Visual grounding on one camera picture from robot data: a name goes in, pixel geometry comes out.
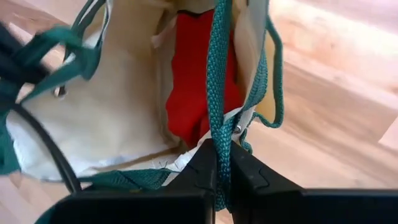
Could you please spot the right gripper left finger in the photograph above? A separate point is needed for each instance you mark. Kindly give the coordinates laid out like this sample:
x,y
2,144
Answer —
x,y
192,186

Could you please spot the beige green-trimmed garden bag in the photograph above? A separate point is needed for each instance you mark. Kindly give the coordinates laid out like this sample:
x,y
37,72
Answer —
x,y
118,109

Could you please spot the red garden glove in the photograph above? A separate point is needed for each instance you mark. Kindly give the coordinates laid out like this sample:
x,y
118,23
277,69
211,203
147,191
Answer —
x,y
189,77

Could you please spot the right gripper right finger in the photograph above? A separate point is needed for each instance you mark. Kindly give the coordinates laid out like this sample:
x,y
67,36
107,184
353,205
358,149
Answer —
x,y
248,177

